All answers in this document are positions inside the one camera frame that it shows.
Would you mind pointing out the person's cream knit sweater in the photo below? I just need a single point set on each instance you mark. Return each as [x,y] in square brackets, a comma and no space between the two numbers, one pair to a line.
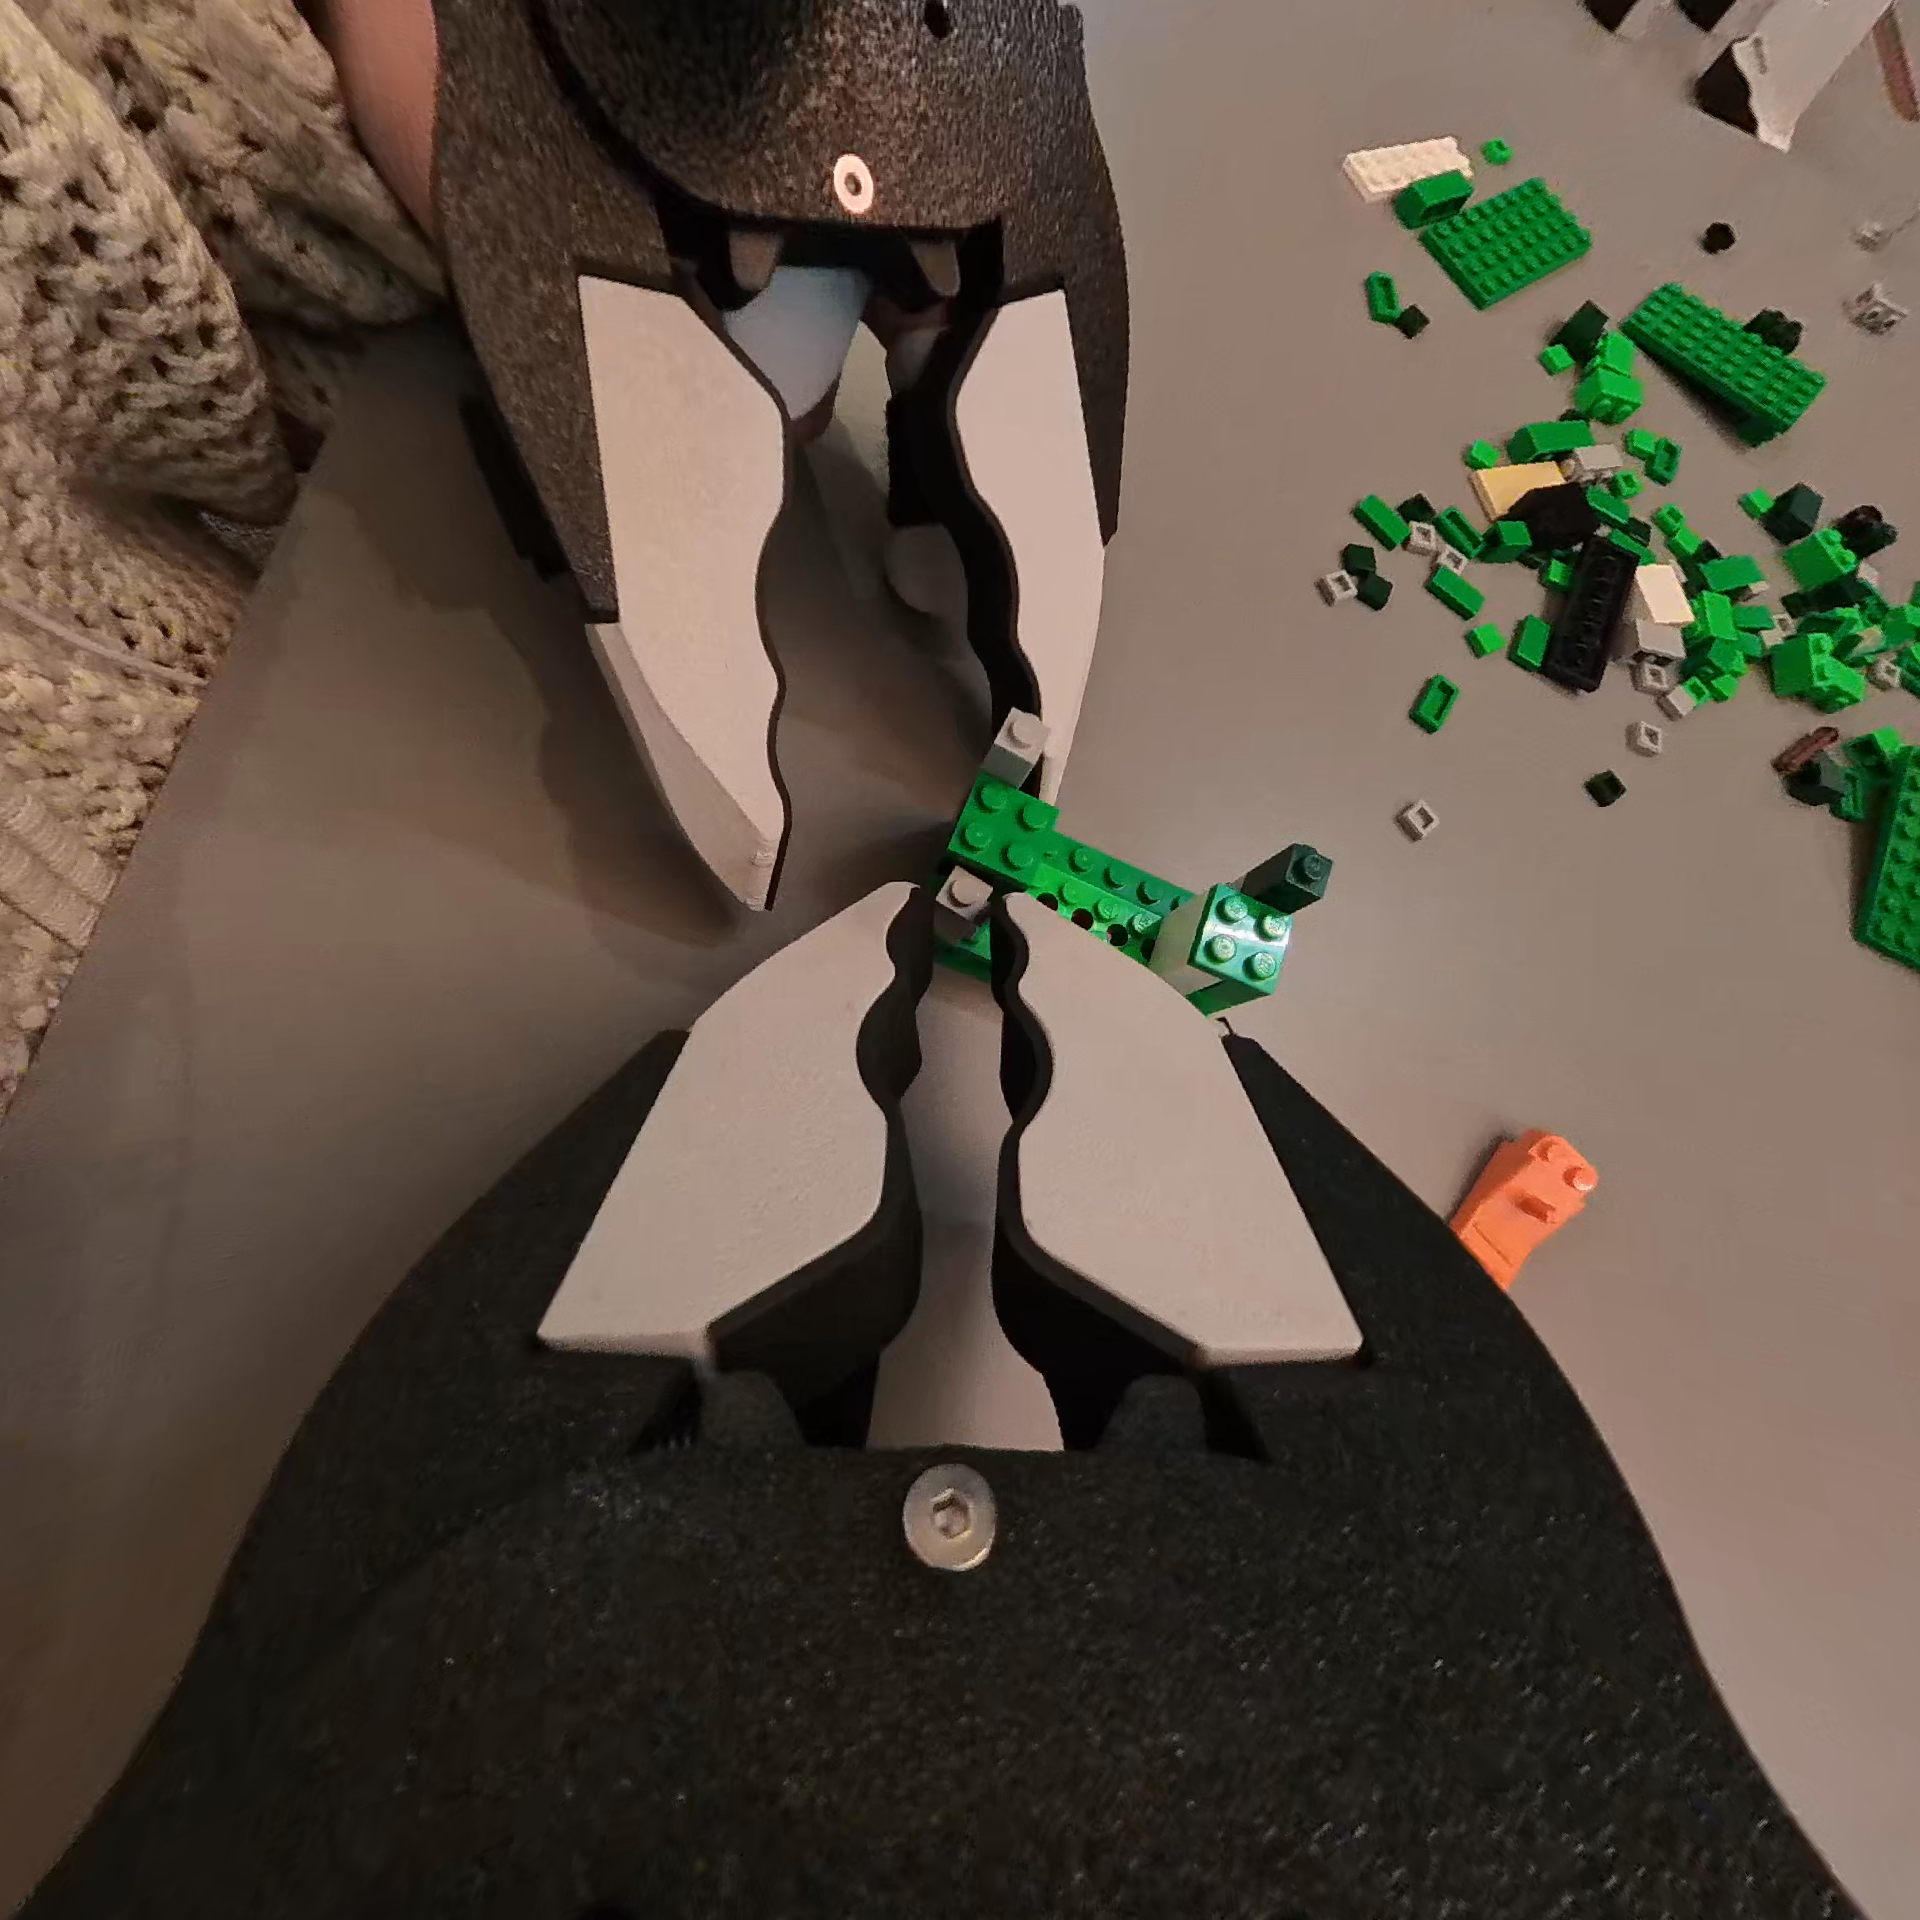
[107,673]

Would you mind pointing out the person's left hand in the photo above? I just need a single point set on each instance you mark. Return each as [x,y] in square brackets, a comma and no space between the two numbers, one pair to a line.
[382,106]

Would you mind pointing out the small green lego build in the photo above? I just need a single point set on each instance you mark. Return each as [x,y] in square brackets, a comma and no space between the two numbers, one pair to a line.
[1082,871]

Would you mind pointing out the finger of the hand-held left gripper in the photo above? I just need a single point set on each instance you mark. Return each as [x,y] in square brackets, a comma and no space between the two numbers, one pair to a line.
[677,494]
[1051,450]

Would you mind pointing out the white lego plate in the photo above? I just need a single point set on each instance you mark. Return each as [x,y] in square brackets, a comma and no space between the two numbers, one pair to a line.
[1389,159]

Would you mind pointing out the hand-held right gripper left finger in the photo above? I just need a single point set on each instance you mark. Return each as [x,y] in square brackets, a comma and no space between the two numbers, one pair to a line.
[751,1169]

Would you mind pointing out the pile of lego bricks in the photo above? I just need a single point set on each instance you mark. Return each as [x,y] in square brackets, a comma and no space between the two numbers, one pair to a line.
[1816,667]

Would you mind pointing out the green lego plate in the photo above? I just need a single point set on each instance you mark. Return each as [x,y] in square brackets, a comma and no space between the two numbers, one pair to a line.
[1511,240]
[1900,884]
[1713,344]

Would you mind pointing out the light grey lego brick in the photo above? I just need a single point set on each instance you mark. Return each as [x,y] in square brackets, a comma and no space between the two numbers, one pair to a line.
[961,901]

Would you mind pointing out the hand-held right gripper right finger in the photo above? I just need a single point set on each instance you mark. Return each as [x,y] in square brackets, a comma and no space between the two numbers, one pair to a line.
[1169,1186]

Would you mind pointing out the black lego plate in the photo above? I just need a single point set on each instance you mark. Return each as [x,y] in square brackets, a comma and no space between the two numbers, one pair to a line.
[1596,616]

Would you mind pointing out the orange brick separator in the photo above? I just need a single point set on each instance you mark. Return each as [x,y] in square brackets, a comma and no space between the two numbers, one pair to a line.
[1525,1199]

